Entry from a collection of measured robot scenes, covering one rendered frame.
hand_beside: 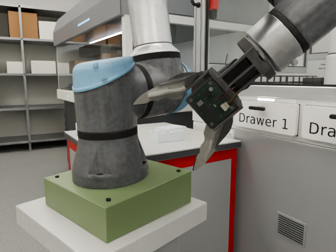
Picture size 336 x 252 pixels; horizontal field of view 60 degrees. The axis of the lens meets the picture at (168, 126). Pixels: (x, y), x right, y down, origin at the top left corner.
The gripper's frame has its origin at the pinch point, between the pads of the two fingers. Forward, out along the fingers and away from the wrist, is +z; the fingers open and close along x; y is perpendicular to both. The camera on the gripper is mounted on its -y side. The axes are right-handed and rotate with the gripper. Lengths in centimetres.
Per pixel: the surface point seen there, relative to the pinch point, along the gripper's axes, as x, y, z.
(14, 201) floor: -31, -146, 189
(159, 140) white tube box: 4, -62, 24
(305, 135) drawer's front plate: 34, -53, -18
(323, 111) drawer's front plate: 30, -50, -27
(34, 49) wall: -206, -365, 190
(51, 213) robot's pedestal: -3.1, 2.3, 26.5
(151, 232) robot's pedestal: 10.5, 4.9, 11.3
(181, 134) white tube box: 9, -69, 18
